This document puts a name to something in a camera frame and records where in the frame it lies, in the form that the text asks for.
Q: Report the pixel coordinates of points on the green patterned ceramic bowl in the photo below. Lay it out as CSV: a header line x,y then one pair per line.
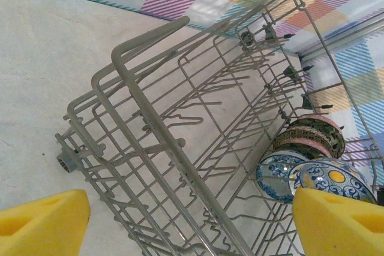
x,y
295,145

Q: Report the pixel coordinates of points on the pink patterned ceramic bowl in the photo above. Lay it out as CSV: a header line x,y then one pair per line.
x,y
327,127

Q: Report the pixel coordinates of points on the white blue rose bowl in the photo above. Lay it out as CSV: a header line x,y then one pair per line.
x,y
276,175

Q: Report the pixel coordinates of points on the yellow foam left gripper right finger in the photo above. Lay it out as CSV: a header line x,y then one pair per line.
x,y
330,229

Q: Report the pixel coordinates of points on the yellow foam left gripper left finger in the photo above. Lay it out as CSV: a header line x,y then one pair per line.
x,y
45,229

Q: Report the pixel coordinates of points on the aluminium frame post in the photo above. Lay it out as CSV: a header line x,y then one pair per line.
x,y
354,37

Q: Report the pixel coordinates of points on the blue yellow ornament bowl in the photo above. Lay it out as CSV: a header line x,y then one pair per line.
x,y
333,178

